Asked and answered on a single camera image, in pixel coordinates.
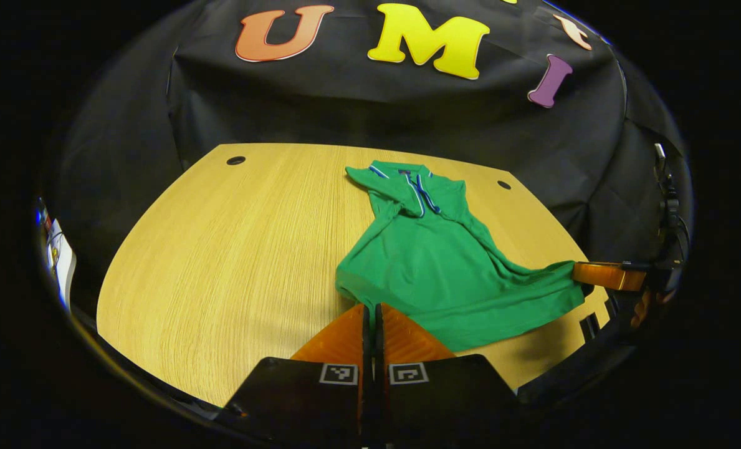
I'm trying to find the white side table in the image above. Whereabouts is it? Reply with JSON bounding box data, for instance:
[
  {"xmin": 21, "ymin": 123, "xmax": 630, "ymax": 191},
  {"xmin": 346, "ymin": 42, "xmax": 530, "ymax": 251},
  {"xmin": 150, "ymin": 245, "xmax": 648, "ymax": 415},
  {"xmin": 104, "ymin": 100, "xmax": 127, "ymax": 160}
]
[{"xmin": 46, "ymin": 218, "xmax": 78, "ymax": 311}]

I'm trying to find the black backdrop cloth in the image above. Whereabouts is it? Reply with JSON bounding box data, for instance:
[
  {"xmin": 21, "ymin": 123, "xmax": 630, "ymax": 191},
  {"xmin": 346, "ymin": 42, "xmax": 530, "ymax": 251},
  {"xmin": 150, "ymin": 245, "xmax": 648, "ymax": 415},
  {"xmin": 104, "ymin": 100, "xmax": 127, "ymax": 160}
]
[{"xmin": 46, "ymin": 0, "xmax": 695, "ymax": 312}]

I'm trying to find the green T-shirt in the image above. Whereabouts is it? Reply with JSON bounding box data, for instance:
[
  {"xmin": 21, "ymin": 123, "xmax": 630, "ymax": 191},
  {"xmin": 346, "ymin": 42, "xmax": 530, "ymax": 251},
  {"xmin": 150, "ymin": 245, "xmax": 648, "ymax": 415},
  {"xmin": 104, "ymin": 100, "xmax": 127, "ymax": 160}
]
[{"xmin": 335, "ymin": 160, "xmax": 586, "ymax": 353}]

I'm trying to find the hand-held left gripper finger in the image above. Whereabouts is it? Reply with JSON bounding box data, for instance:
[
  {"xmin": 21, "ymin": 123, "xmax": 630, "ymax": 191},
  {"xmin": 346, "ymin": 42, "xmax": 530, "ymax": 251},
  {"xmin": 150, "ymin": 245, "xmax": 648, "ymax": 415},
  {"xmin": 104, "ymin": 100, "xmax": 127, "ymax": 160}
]
[
  {"xmin": 216, "ymin": 303, "xmax": 372, "ymax": 448},
  {"xmin": 373, "ymin": 303, "xmax": 522, "ymax": 448}
]

